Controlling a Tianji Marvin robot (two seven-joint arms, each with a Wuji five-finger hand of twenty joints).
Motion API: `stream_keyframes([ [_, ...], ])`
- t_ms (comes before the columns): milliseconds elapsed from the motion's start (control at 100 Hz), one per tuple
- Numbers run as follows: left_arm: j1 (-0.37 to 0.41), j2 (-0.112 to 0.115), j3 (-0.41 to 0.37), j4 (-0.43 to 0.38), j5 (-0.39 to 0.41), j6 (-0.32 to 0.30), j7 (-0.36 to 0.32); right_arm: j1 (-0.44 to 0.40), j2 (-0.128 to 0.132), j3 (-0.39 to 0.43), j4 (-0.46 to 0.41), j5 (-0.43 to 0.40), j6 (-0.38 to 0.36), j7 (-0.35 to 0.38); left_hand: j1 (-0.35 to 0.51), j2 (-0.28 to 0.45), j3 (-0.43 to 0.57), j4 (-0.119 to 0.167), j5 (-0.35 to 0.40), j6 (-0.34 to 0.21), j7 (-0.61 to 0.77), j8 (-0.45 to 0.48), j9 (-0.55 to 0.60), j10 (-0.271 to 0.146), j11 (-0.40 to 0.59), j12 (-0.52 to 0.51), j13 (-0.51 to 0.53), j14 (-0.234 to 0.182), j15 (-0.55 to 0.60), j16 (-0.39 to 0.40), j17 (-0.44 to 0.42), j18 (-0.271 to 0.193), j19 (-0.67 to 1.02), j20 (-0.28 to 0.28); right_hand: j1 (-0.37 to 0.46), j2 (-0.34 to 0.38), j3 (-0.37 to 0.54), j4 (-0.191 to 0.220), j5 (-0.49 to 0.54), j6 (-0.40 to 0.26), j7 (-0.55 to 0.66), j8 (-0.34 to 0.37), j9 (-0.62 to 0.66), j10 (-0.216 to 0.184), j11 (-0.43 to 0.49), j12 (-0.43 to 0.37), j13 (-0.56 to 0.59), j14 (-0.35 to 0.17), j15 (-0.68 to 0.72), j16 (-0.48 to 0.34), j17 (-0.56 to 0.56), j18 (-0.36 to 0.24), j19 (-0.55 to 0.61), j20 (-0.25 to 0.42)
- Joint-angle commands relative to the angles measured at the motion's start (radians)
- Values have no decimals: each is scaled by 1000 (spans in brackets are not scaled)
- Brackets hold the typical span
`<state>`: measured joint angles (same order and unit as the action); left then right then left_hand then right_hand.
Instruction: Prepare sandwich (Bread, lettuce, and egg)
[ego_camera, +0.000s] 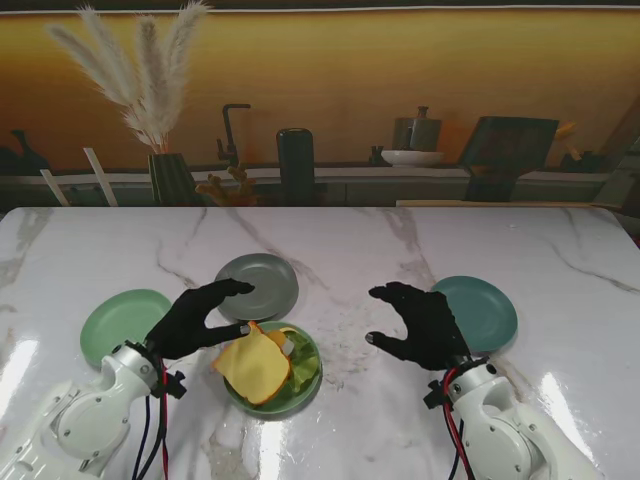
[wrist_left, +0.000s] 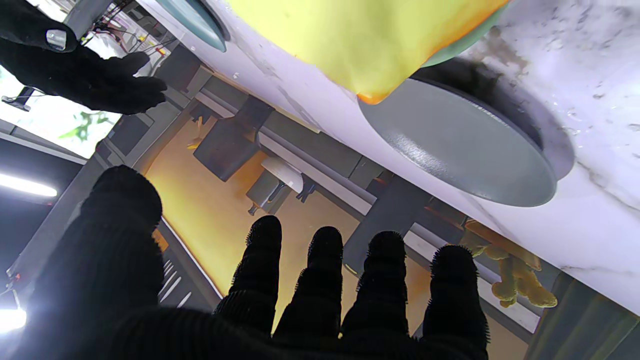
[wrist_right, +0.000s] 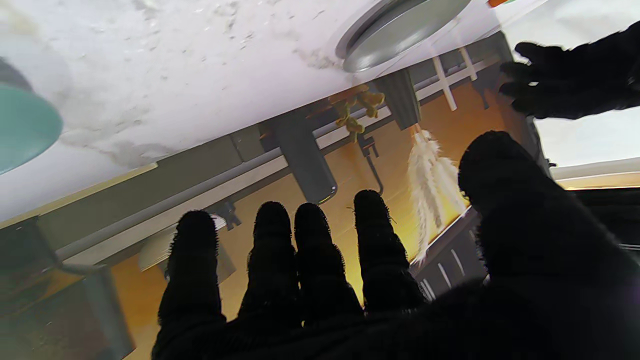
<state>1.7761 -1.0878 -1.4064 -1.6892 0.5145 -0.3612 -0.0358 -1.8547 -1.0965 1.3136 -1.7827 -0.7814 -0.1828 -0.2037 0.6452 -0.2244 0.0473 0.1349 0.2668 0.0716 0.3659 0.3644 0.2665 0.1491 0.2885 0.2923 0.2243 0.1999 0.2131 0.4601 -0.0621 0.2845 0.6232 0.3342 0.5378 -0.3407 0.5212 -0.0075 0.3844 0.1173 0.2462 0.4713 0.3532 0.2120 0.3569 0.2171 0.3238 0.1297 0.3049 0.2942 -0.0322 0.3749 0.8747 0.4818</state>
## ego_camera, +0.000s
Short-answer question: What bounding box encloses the dark ribbed vase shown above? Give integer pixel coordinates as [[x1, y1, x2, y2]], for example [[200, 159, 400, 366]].
[[147, 152, 199, 208]]

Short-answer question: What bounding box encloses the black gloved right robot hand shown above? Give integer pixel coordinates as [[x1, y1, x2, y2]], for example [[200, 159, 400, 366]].
[[366, 282, 474, 372]]

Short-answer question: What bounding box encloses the black kitchen faucet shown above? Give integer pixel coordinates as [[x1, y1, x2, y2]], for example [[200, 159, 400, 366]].
[[216, 103, 253, 167]]

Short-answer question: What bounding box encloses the white flat stick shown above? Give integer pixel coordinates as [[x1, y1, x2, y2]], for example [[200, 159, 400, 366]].
[[82, 146, 120, 208], [39, 168, 71, 208]]

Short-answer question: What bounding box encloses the green toy lettuce leaf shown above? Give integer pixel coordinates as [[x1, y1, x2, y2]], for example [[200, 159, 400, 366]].
[[284, 332, 322, 396]]

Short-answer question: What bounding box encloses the grey lidded pot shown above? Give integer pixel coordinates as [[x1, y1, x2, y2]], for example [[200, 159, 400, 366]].
[[392, 104, 444, 153]]

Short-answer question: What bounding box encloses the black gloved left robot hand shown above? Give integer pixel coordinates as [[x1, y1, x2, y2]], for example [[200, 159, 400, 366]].
[[145, 279, 255, 361]]

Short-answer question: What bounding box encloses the grey round plate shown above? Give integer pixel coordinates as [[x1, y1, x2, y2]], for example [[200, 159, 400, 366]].
[[213, 253, 301, 323]]

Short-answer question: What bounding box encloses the light green round plate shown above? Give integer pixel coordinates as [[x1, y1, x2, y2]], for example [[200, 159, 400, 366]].
[[79, 288, 174, 371], [221, 321, 324, 416]]

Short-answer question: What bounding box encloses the yellow ginger root decoration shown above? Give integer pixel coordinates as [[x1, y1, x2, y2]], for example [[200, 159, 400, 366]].
[[195, 161, 259, 208]]

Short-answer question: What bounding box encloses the black cable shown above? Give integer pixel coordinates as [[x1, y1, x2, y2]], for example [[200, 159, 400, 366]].
[[447, 404, 471, 480], [130, 394, 166, 480]]

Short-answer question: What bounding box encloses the white shallow bowl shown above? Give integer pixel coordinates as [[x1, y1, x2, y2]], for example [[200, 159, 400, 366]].
[[380, 149, 446, 168]]

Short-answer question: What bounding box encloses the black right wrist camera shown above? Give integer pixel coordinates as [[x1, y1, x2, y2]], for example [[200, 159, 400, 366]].
[[423, 379, 447, 410]]

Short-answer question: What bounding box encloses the black cylinder canister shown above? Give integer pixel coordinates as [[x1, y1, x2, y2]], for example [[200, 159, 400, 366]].
[[276, 128, 317, 208]]

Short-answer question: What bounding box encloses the dark teal round plate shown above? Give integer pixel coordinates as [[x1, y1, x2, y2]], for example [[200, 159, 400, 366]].
[[428, 276, 520, 358]]

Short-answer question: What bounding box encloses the red cable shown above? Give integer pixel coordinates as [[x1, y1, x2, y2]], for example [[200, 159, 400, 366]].
[[442, 367, 474, 480], [158, 367, 170, 480]]

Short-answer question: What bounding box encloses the white pampas grass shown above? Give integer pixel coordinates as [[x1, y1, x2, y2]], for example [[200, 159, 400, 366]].
[[43, 0, 212, 154]]

